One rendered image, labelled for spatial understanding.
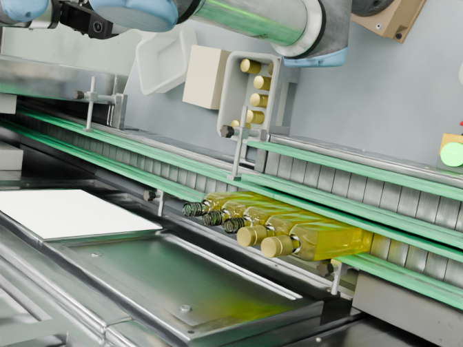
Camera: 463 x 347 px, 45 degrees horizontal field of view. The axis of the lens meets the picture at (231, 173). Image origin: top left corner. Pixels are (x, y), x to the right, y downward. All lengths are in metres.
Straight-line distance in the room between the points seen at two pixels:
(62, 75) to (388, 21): 1.11
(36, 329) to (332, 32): 0.69
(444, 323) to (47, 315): 0.68
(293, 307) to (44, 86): 1.18
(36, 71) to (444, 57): 1.22
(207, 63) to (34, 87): 0.61
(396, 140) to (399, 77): 0.13
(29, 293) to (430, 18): 0.94
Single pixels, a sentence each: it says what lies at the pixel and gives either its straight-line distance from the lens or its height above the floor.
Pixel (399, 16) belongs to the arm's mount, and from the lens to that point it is 1.22.
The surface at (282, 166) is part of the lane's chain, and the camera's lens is 1.26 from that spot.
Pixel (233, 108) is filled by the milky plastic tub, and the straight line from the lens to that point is 1.48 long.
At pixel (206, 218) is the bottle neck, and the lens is 1.06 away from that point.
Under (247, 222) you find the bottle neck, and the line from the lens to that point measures 1.02.
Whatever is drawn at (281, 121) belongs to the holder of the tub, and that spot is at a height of 0.79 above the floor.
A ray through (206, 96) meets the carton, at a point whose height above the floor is 0.83.
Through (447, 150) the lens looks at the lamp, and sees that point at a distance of 1.09.
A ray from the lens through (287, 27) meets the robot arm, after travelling 0.95.
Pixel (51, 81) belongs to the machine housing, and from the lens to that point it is 1.91.
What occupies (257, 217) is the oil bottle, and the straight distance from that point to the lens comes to 1.03.
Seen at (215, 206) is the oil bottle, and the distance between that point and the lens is 1.11.
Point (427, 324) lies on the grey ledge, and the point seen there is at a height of 0.88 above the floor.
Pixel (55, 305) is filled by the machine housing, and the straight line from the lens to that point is 0.99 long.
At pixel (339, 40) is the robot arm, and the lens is 1.04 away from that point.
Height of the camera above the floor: 1.85
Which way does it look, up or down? 45 degrees down
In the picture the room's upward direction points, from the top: 90 degrees counter-clockwise
